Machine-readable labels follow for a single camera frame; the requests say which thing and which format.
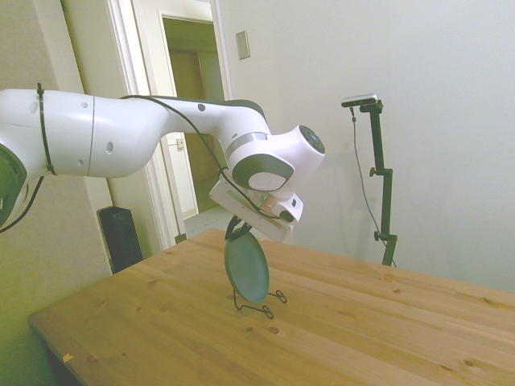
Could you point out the metal door latch plate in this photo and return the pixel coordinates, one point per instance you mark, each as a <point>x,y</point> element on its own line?
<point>180,143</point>

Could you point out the black camera stand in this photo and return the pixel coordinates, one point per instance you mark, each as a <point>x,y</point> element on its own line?
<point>385,201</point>

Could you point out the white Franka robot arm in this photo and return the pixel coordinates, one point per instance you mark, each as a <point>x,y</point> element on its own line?
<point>120,136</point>

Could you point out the silver exterior camera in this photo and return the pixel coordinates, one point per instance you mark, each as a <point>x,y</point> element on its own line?
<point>360,100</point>

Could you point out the white open door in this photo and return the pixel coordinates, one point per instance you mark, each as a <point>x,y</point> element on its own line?
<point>169,60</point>

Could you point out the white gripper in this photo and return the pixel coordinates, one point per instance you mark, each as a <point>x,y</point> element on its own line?
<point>245,213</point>

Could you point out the brown wooden door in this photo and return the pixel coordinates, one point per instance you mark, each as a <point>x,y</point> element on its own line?
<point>201,157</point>

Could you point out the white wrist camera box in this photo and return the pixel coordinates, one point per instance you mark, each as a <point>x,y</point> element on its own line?
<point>292,207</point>

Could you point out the grey wall switch plate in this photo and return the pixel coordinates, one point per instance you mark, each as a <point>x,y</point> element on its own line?
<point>242,45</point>

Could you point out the brass door hinge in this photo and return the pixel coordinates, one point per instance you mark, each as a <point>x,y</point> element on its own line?
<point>180,238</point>

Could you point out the black speaker box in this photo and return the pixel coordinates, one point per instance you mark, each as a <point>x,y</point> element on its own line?
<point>120,241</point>

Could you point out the teal round plate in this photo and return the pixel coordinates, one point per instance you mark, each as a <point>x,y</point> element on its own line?
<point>247,269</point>

